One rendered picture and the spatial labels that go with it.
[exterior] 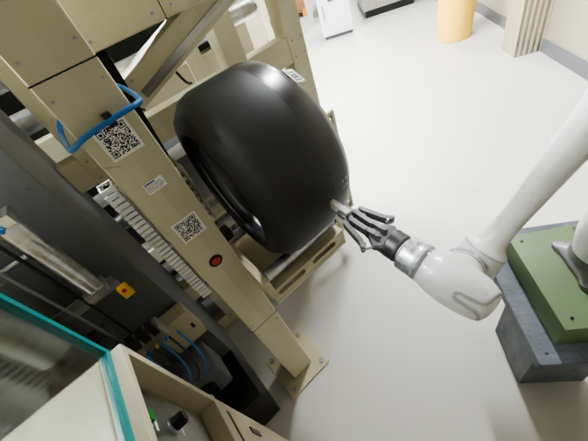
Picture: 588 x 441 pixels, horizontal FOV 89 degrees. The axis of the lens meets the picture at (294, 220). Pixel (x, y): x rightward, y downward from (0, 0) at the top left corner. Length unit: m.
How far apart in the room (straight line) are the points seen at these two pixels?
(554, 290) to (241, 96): 1.06
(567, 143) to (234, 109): 0.65
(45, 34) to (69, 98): 0.10
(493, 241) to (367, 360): 1.17
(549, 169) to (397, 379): 1.33
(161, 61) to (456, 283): 1.06
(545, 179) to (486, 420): 1.28
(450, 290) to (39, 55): 0.87
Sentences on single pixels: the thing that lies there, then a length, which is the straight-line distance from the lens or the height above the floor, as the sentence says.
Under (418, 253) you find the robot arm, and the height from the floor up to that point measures 1.15.
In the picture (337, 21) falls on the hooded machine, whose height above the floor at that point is 0.25.
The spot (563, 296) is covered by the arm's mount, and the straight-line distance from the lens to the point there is 1.20.
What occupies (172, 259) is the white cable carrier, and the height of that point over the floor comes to 1.16.
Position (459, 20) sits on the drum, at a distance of 4.98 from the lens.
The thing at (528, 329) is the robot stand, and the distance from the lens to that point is 1.23.
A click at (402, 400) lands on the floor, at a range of 1.77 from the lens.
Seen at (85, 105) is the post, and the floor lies 1.59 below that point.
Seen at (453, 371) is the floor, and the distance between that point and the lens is 1.82.
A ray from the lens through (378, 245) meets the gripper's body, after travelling 0.76.
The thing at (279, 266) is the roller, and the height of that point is 0.92.
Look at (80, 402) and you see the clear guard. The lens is 0.56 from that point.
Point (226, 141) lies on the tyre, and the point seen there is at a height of 1.41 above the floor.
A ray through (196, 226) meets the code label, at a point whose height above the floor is 1.21.
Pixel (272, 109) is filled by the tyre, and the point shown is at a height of 1.42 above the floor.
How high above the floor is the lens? 1.72
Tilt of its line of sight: 43 degrees down
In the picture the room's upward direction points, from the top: 23 degrees counter-clockwise
